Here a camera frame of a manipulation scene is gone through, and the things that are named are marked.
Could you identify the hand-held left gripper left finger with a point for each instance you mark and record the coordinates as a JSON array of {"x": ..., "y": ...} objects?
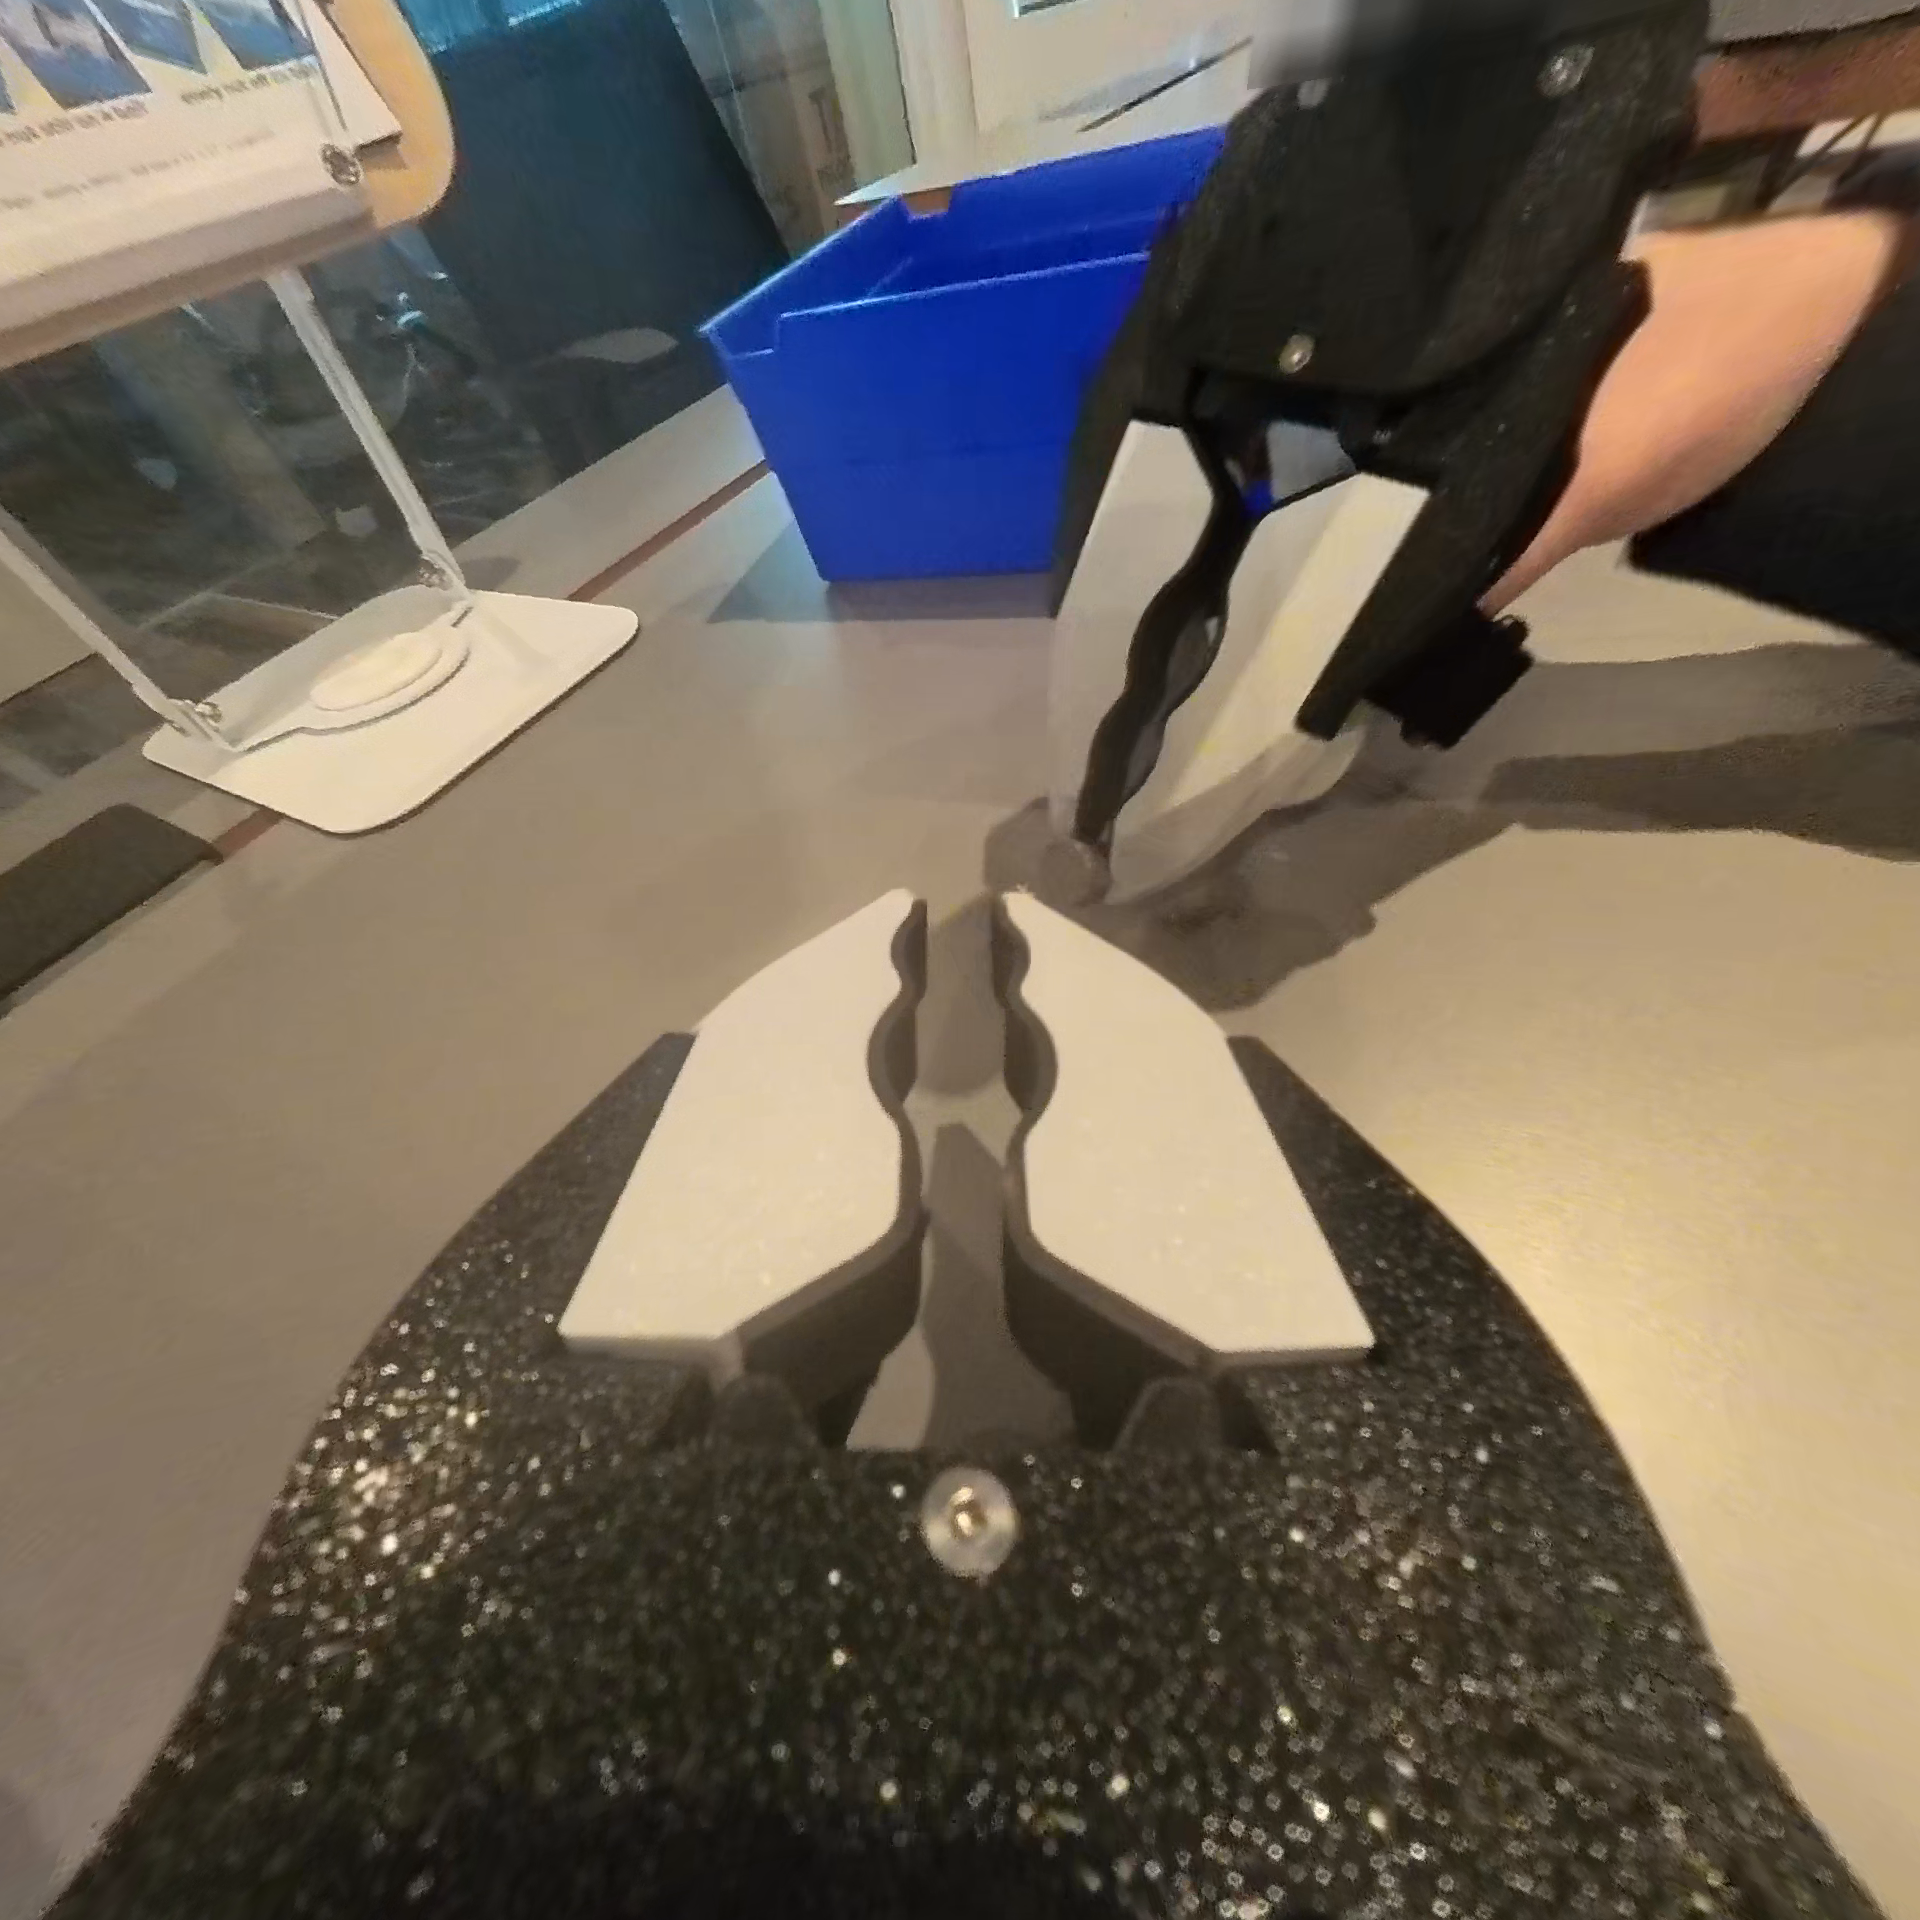
[{"x": 733, "y": 1172}]

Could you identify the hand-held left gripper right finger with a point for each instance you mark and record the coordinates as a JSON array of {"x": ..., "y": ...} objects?
[{"x": 1185, "y": 1172}]

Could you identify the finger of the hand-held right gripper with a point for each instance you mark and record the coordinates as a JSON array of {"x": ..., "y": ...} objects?
[
  {"x": 1096, "y": 600},
  {"x": 1320, "y": 570}
]

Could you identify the blue bin with black divider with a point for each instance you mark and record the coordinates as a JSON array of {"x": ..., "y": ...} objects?
[{"x": 931, "y": 389}]

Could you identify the person's right hand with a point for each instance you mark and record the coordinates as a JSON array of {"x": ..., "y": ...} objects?
[{"x": 1723, "y": 375}]

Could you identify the instruction sign on acrylic stand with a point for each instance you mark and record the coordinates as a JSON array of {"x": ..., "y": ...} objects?
[{"x": 495, "y": 662}]

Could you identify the black rubber mat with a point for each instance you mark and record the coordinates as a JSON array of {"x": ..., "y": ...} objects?
[{"x": 89, "y": 901}]

